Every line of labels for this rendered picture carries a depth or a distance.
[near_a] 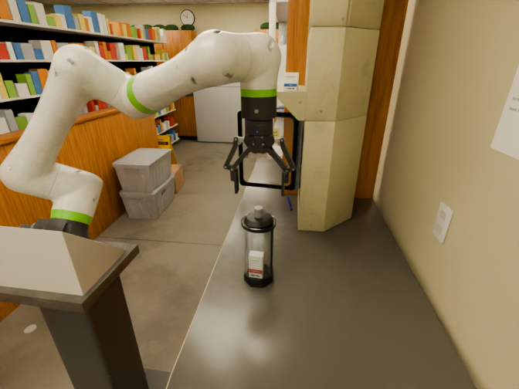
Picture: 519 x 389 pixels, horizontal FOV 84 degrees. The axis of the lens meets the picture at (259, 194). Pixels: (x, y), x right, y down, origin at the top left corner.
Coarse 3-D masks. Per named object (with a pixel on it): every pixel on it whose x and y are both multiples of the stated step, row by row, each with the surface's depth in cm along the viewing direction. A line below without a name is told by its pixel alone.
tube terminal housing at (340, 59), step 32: (320, 32) 94; (352, 32) 95; (320, 64) 98; (352, 64) 100; (320, 96) 102; (352, 96) 106; (320, 128) 107; (352, 128) 113; (320, 160) 112; (352, 160) 120; (320, 192) 117; (352, 192) 129; (320, 224) 123
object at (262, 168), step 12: (276, 120) 139; (288, 120) 138; (276, 132) 141; (288, 132) 140; (276, 144) 144; (288, 144) 142; (252, 156) 149; (264, 156) 148; (252, 168) 152; (264, 168) 151; (276, 168) 149; (252, 180) 155; (264, 180) 153; (276, 180) 152
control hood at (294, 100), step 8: (280, 88) 116; (304, 88) 116; (280, 96) 103; (288, 96) 103; (296, 96) 103; (304, 96) 103; (288, 104) 104; (296, 104) 104; (304, 104) 104; (296, 112) 105; (304, 112) 105
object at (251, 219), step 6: (258, 210) 86; (246, 216) 88; (252, 216) 88; (258, 216) 87; (264, 216) 88; (270, 216) 88; (246, 222) 86; (252, 222) 85; (258, 222) 85; (264, 222) 85; (270, 222) 86
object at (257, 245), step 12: (252, 228) 84; (264, 228) 84; (252, 240) 87; (264, 240) 87; (252, 252) 89; (264, 252) 89; (252, 264) 91; (264, 264) 91; (252, 276) 93; (264, 276) 93
